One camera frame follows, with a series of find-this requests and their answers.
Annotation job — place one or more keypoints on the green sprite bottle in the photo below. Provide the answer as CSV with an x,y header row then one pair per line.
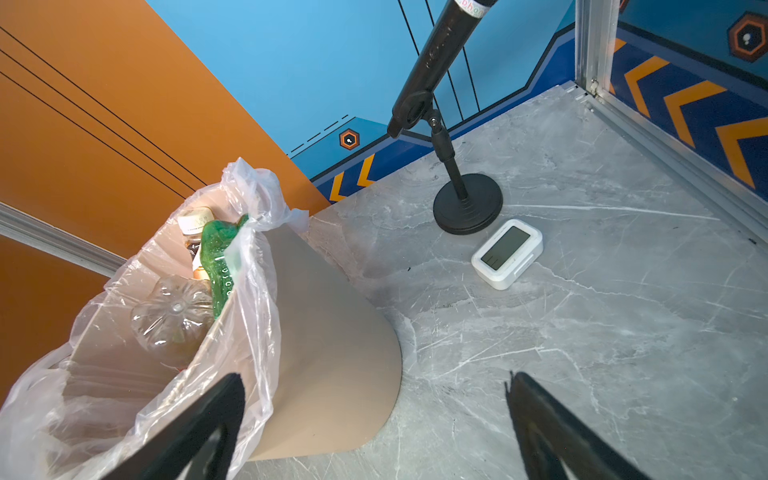
x,y
217,236

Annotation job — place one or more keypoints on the black microphone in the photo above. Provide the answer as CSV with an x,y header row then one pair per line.
x,y
450,33

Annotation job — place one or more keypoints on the white digital clock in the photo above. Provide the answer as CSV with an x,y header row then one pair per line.
x,y
508,253

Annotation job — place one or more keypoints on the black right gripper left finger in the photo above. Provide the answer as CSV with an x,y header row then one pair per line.
x,y
199,444

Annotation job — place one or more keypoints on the aluminium corner post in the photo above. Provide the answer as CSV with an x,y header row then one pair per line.
x,y
28,230
595,36

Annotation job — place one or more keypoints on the aluminium corner post right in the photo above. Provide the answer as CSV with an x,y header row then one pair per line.
x,y
595,36

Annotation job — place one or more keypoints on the brown coffee bottle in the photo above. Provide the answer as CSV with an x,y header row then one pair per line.
x,y
191,223

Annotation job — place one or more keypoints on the clear red label bottle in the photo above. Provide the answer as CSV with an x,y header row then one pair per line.
x,y
172,322

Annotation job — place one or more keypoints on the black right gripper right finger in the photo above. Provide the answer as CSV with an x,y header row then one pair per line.
x,y
553,442

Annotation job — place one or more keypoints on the beige waste bin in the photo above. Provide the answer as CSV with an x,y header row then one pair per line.
x,y
340,363

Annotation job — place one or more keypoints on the aluminium corner post left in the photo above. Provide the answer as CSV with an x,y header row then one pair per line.
x,y
28,230

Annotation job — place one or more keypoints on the clear plastic bin liner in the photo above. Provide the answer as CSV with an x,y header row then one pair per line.
x,y
89,405

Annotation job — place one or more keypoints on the black microphone stand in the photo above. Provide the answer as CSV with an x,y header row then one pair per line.
x,y
468,203

